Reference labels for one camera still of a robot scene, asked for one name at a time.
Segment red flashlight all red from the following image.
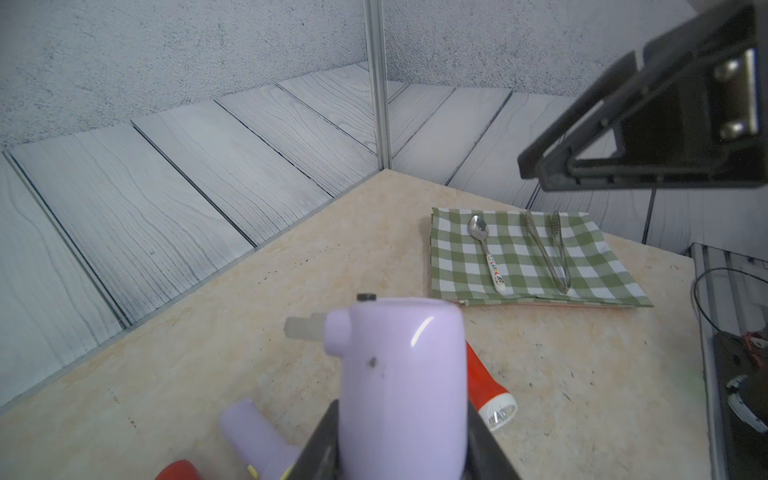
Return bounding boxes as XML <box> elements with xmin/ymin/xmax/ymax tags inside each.
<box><xmin>155</xmin><ymin>460</ymin><xmax>202</xmax><ymax>480</ymax></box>

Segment purple flashlight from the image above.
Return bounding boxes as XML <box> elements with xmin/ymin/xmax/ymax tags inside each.
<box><xmin>284</xmin><ymin>294</ymin><xmax>469</xmax><ymax>479</ymax></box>
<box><xmin>219</xmin><ymin>399</ymin><xmax>301</xmax><ymax>479</ymax></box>

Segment aluminium mounting rail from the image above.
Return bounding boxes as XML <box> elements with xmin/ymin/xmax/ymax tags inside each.
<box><xmin>690</xmin><ymin>243</ymin><xmax>767</xmax><ymax>479</ymax></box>

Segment metal spoon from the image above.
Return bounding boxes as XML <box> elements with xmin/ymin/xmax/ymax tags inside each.
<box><xmin>468</xmin><ymin>215</ymin><xmax>506</xmax><ymax>294</ymax></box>

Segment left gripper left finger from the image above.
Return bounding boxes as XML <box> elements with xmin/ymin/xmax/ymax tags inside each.
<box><xmin>287</xmin><ymin>400</ymin><xmax>340</xmax><ymax>480</ymax></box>

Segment green checkered cloth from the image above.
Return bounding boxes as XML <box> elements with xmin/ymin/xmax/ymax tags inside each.
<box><xmin>430</xmin><ymin>208</ymin><xmax>652</xmax><ymax>308</ymax></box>

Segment right aluminium frame post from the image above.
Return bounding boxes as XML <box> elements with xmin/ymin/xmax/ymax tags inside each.
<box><xmin>364</xmin><ymin>0</ymin><xmax>392</xmax><ymax>170</ymax></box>

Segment metal tongs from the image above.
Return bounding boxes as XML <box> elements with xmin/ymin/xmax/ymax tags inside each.
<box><xmin>521</xmin><ymin>210</ymin><xmax>572</xmax><ymax>295</ymax></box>

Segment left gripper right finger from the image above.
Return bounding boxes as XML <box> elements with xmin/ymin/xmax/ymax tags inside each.
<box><xmin>466</xmin><ymin>403</ymin><xmax>521</xmax><ymax>480</ymax></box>

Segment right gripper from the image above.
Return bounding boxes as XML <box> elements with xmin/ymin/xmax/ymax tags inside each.
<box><xmin>518</xmin><ymin>1</ymin><xmax>767</xmax><ymax>191</ymax></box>

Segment red flashlight white rim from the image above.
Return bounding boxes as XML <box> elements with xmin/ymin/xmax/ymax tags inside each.
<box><xmin>466</xmin><ymin>343</ymin><xmax>519</xmax><ymax>432</ymax></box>

